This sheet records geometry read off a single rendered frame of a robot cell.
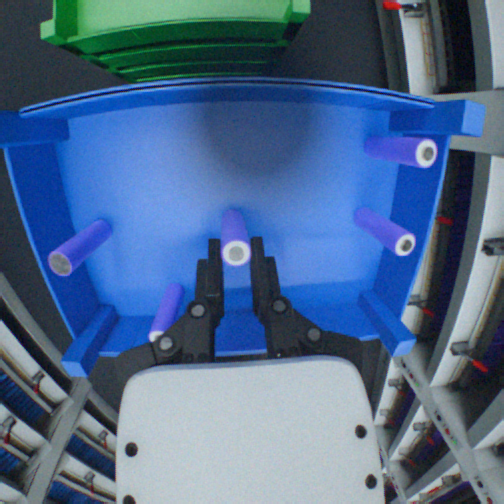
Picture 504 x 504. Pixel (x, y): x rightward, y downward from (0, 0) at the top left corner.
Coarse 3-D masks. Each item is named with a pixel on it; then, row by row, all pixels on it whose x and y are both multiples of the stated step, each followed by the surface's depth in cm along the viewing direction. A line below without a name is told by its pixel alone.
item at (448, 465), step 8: (448, 456) 45; (440, 464) 48; (448, 464) 44; (456, 464) 40; (432, 472) 51; (440, 472) 47; (448, 472) 44; (456, 472) 44; (424, 480) 55; (432, 480) 50; (440, 480) 48; (464, 480) 35; (408, 488) 67; (416, 488) 60; (424, 488) 54; (432, 488) 53; (408, 496) 65; (416, 496) 61; (464, 496) 51
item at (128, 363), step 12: (132, 348) 10; (144, 348) 10; (120, 360) 10; (132, 360) 10; (144, 360) 10; (156, 360) 10; (168, 360) 10; (120, 372) 10; (132, 372) 10; (120, 384) 9
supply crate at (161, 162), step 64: (0, 128) 9; (64, 128) 15; (128, 128) 16; (192, 128) 16; (256, 128) 17; (320, 128) 17; (384, 128) 17; (448, 128) 11; (64, 192) 17; (128, 192) 18; (192, 192) 18; (256, 192) 19; (320, 192) 19; (384, 192) 20; (128, 256) 20; (192, 256) 21; (320, 256) 22; (384, 256) 22; (64, 320) 17; (128, 320) 23; (256, 320) 23; (320, 320) 23; (384, 320) 20
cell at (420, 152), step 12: (372, 144) 17; (384, 144) 15; (396, 144) 14; (408, 144) 13; (420, 144) 12; (432, 144) 12; (372, 156) 17; (384, 156) 16; (396, 156) 14; (408, 156) 13; (420, 156) 12; (432, 156) 12
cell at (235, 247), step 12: (228, 216) 17; (240, 216) 18; (228, 228) 15; (240, 228) 15; (228, 240) 13; (240, 240) 13; (228, 252) 14; (240, 252) 14; (228, 264) 14; (240, 264) 14
